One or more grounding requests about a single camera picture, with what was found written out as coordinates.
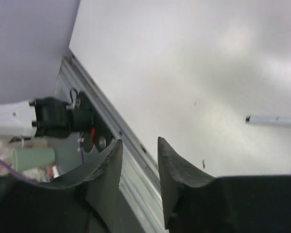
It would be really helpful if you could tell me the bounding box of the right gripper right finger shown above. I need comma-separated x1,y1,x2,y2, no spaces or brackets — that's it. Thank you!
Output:
158,137,291,233

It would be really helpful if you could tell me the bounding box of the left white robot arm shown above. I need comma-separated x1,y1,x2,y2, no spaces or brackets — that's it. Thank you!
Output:
0,97,72,138

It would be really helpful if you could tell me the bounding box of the black cap marker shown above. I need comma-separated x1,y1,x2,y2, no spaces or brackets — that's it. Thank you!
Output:
245,115,291,127

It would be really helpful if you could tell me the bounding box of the aluminium rail frame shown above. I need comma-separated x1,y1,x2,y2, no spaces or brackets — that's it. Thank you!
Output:
56,56,166,233

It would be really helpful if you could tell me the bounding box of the green cup below table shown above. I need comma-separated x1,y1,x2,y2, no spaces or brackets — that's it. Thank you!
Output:
11,148,55,171

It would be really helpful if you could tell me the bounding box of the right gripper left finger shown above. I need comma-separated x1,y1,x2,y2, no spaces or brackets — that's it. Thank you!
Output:
0,140,123,233

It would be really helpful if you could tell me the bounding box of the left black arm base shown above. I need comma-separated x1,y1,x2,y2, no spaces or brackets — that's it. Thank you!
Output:
67,88,114,152

